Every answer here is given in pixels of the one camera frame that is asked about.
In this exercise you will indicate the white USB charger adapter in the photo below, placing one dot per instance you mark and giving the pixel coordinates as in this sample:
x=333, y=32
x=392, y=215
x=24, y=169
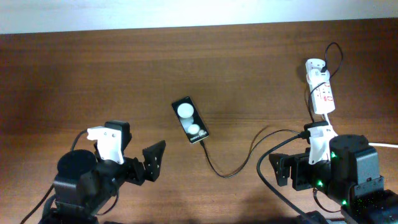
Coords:
x=315, y=76

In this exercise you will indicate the black smartphone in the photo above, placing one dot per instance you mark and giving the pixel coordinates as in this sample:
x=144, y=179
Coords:
x=190, y=120

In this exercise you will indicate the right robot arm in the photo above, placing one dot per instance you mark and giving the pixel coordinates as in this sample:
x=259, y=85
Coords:
x=350, y=177

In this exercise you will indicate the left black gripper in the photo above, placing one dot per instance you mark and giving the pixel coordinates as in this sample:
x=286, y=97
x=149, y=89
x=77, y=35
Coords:
x=137, y=170

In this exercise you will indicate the white power strip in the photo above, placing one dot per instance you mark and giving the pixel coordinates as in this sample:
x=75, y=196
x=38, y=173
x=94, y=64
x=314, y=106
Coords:
x=322, y=97

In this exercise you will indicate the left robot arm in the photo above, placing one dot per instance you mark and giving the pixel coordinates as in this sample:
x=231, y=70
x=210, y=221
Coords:
x=86, y=180

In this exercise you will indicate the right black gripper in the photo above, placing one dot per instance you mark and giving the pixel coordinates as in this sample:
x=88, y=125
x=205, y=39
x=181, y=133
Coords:
x=299, y=163

